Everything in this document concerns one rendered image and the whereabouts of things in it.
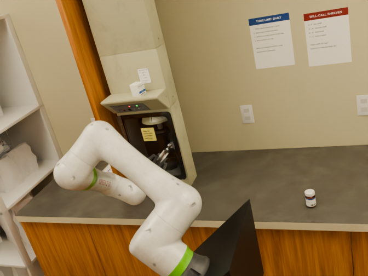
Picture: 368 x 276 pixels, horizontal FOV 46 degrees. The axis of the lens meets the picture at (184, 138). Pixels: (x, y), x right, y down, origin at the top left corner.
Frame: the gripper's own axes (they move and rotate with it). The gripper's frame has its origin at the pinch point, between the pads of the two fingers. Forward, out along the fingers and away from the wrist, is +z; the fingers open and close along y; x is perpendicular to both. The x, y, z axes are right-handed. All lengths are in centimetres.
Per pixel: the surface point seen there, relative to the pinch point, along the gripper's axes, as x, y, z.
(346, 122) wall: -55, -70, 48
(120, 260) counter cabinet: 60, -14, -22
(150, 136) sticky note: -3.0, 11.1, 4.1
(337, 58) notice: -80, -44, 48
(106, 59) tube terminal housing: -25, 51, 5
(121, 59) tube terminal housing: -30, 44, 5
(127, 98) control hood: -19.8, 29.9, -4.7
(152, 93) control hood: -28.1, 21.3, -1.2
